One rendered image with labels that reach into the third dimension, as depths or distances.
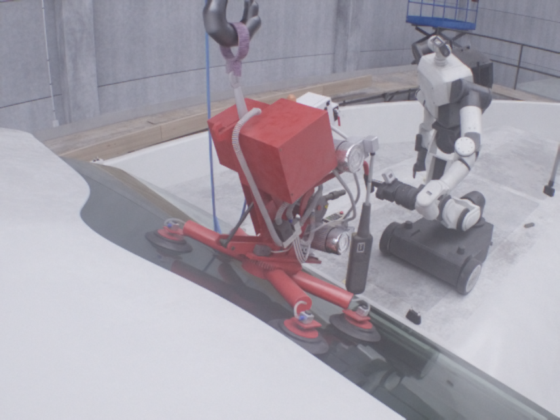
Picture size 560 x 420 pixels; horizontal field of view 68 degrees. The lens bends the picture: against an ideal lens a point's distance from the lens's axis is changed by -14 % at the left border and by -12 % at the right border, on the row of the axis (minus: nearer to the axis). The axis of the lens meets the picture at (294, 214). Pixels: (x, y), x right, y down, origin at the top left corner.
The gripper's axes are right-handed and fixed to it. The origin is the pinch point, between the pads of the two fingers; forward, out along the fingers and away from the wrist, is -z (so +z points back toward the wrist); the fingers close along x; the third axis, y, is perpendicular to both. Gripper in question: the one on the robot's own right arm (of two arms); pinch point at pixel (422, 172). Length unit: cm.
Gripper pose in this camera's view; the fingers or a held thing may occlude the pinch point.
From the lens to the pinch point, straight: 273.9
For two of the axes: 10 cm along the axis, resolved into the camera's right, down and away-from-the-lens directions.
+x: -9.8, 1.7, -0.9
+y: 1.8, 6.6, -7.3
